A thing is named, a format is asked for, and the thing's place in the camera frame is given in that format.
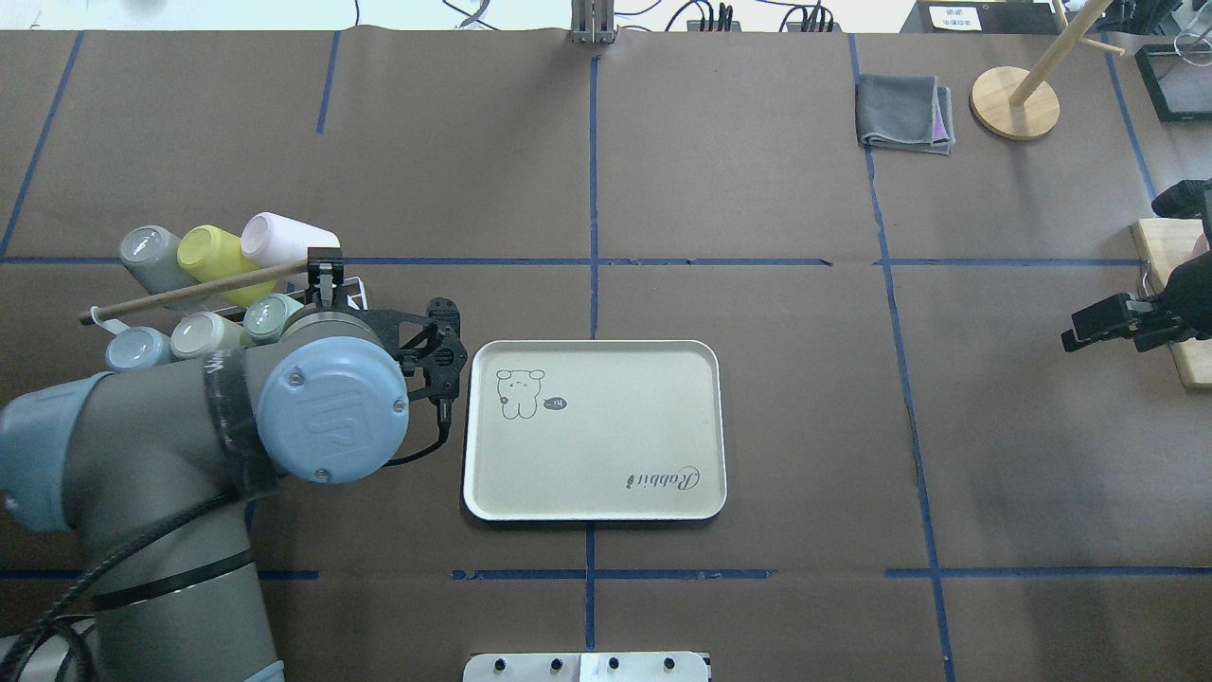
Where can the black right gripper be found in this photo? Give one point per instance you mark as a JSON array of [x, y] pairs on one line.
[[1189, 294]]

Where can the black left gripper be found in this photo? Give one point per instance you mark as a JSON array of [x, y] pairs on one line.
[[325, 276]]

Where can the mint green cup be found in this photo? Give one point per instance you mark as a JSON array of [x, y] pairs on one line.
[[265, 319]]

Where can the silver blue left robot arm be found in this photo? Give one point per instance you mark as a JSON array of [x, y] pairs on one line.
[[152, 470]]

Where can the pink cup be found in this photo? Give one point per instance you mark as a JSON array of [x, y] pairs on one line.
[[269, 239]]

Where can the yellow cup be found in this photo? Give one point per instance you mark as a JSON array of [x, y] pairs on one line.
[[208, 253]]

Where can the cream white cup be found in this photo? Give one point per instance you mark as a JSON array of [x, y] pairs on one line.
[[203, 333]]

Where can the grey cup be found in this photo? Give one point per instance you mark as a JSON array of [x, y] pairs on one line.
[[149, 254]]

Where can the light blue cup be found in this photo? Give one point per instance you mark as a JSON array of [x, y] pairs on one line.
[[136, 348]]

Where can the black metal tray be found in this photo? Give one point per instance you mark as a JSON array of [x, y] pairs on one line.
[[1178, 90]]

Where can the cream rabbit tray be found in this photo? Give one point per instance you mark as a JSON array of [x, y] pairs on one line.
[[595, 430]]

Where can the wooden mug tree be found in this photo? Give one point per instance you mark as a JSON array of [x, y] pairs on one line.
[[1018, 104]]

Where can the grey folded cloth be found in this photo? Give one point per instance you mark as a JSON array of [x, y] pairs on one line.
[[910, 113]]

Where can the black label box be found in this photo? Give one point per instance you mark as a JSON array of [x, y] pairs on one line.
[[954, 17]]

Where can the white wire cup rack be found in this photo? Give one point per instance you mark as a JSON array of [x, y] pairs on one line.
[[97, 315]]

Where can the aluminium frame post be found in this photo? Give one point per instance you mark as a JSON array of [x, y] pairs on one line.
[[593, 22]]

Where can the usb hub with cables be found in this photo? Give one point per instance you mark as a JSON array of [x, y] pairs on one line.
[[815, 18], [718, 18]]

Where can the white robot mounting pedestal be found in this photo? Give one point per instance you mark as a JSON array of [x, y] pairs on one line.
[[590, 666]]

